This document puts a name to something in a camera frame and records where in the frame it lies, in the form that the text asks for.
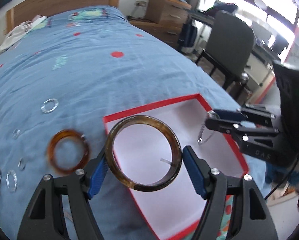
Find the amber resin bangle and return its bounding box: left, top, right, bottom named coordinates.
left=47, top=129, right=90, bottom=176

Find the dark translucent brown bangle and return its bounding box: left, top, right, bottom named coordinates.
left=105, top=115, right=181, bottom=192

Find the red white jewelry box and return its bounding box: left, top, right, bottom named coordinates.
left=104, top=94, right=249, bottom=239

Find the twisted silver ring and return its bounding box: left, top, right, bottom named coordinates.
left=40, top=98, right=60, bottom=114

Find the blue white gloved hand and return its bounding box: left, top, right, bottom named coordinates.
left=265, top=159, right=299, bottom=192

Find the desk with clutter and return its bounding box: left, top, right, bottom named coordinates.
left=189, top=4, right=290, bottom=98

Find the dark grey desk chair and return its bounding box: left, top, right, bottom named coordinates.
left=194, top=10, right=256, bottom=91

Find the wooden drawer cabinet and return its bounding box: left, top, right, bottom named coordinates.
left=130, top=0, right=192, bottom=49

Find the blue patterned bed blanket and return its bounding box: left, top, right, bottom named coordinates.
left=0, top=4, right=268, bottom=240

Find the wooden headboard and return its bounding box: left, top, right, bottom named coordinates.
left=6, top=0, right=119, bottom=32

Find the white clothing pile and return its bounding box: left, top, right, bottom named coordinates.
left=0, top=15, right=47, bottom=54

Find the wall power socket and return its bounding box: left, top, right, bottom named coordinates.
left=135, top=1, right=147, bottom=7

